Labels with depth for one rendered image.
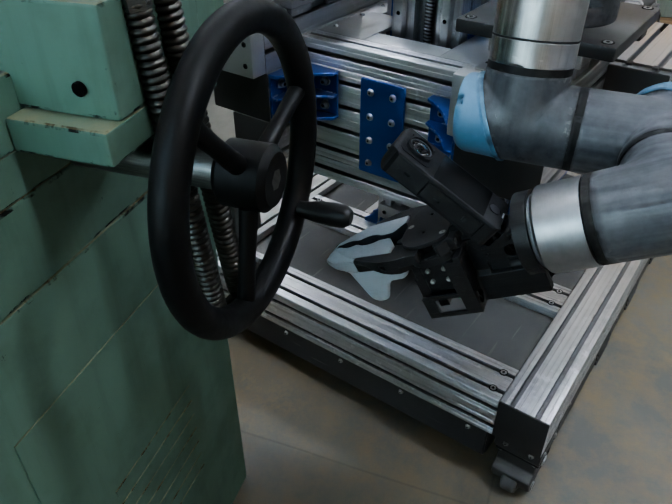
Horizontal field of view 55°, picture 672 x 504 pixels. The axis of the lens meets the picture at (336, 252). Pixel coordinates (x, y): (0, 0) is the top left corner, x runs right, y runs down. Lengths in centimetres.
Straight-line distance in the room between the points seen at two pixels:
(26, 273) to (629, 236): 50
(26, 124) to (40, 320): 19
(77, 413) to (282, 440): 69
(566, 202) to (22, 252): 45
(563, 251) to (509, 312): 85
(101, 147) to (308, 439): 95
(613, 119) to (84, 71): 42
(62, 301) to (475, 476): 91
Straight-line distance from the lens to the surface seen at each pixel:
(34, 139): 57
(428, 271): 58
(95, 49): 52
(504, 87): 59
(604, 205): 52
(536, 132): 59
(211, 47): 46
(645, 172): 52
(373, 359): 127
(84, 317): 71
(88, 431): 77
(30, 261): 63
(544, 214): 53
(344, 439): 137
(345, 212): 64
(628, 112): 60
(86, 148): 54
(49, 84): 56
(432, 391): 123
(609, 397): 156
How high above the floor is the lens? 108
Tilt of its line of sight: 36 degrees down
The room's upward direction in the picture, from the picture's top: straight up
